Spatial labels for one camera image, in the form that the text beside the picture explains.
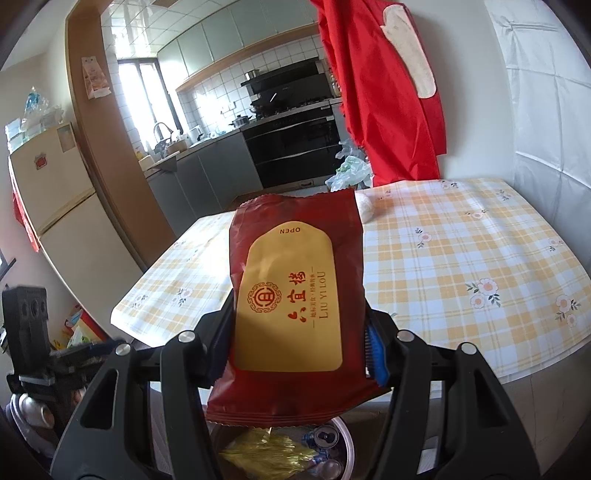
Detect red snack packet yellow label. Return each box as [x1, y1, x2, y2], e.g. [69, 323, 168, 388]
[205, 187, 393, 428]

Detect black oven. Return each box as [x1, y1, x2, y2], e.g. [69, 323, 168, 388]
[241, 108, 345, 189]

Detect silver drink can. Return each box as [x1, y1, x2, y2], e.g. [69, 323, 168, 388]
[21, 397, 54, 428]
[314, 459, 345, 480]

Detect blue drink can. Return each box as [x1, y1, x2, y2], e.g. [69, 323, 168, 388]
[302, 422, 342, 450]

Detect green snack packet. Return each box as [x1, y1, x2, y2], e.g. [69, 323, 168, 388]
[65, 323, 105, 352]

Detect paper wall poster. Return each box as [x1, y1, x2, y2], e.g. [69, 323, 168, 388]
[81, 56, 112, 99]

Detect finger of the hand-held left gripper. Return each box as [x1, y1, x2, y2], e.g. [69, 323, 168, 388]
[48, 340, 134, 377]

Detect pile of plastic food bags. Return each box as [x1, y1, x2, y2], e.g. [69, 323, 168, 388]
[355, 191, 378, 223]

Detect metal faucet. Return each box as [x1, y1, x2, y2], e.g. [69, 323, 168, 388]
[152, 122, 174, 148]

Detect cream refrigerator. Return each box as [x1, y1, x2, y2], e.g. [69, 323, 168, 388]
[7, 122, 144, 296]

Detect kitchen window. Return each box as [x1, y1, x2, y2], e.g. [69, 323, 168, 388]
[117, 59, 178, 160]

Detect grey kitchen counter cabinet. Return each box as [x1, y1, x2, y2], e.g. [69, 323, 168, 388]
[143, 129, 264, 236]

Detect yellow crumpled wrapper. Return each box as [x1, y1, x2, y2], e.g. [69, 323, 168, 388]
[219, 427, 319, 478]

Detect pile of items on refrigerator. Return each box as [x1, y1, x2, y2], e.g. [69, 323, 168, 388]
[4, 85, 65, 153]

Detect wooden door frame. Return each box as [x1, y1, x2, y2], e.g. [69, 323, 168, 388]
[65, 0, 178, 273]

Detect red hanging cloth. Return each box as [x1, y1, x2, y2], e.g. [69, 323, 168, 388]
[309, 0, 448, 188]

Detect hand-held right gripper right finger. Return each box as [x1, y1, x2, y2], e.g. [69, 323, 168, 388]
[365, 300, 541, 480]

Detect round plastic trash bin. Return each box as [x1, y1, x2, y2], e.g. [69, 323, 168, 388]
[208, 415, 356, 480]

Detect yellow checkered tablecloth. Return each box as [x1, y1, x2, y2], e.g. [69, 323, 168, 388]
[111, 178, 591, 384]

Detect red hanging ornament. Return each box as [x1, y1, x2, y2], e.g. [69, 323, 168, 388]
[11, 189, 40, 252]

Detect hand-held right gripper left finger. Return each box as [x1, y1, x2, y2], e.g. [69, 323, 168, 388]
[50, 295, 236, 480]

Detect black range hood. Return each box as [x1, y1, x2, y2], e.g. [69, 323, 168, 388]
[240, 60, 331, 109]

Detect pale upper kitchen cabinets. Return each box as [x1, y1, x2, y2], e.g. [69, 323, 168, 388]
[157, 0, 324, 90]

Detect crumpled plastic bags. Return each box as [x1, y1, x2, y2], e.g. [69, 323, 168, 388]
[325, 141, 372, 192]

